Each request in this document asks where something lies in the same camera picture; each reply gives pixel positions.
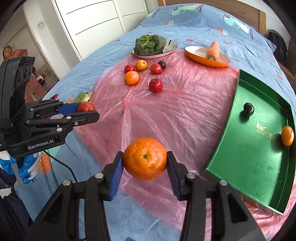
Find orange mandarin front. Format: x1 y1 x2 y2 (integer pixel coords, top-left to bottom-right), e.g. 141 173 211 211
124 71 140 85

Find large orange mandarin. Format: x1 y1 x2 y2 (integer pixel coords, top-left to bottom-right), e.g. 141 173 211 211
123 138 167 181

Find orange mandarin back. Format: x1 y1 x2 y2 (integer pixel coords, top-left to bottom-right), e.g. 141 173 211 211
134 60 148 71

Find small orange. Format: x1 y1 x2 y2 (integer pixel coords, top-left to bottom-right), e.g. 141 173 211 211
281 126 295 147

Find dark plum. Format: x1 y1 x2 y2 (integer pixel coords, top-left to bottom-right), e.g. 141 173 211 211
158 60 166 70
243 102 254 117

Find blue gloved left hand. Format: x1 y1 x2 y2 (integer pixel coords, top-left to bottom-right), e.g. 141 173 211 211
0 151 42 184

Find person in pink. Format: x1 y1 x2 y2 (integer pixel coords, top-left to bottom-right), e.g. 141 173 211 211
3 46 46 102

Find small green vegetable piece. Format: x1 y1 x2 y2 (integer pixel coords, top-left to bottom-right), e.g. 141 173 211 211
73 92 92 103

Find green metal tray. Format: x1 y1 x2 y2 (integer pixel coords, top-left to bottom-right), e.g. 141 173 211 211
203 70 295 215

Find white wardrobe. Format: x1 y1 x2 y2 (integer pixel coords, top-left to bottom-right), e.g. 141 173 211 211
52 0 147 60

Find green bok choy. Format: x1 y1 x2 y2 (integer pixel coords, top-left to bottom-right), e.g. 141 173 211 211
133 35 167 56

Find orange oval dish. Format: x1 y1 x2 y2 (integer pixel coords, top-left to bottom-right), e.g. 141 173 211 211
184 46 230 68

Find orange carrot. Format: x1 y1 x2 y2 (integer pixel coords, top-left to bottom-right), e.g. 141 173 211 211
205 41 220 61

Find wooden nightstand drawers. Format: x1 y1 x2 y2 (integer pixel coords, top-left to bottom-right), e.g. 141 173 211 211
278 41 296 90

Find black backpack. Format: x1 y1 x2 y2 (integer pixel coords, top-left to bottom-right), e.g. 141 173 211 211
267 30 287 64

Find blue patterned bedsheet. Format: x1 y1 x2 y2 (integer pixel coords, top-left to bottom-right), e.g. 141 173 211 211
16 6 295 240

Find wooden headboard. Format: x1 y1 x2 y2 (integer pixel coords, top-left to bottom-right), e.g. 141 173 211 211
157 0 266 36

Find black cable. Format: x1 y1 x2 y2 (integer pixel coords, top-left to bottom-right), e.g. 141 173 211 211
43 150 79 183

